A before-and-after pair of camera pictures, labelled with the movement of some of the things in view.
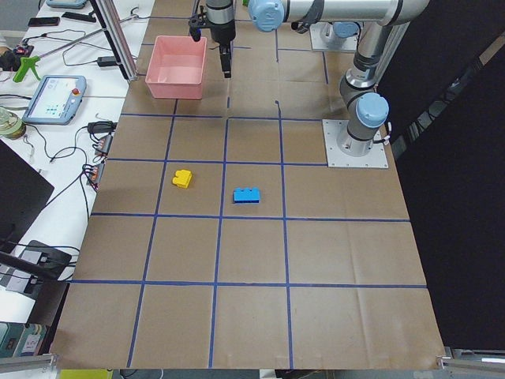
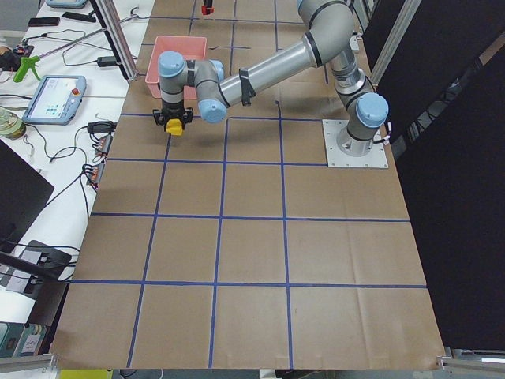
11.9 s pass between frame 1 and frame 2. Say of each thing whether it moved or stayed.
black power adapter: stayed
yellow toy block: moved
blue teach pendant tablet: stayed
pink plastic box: stayed
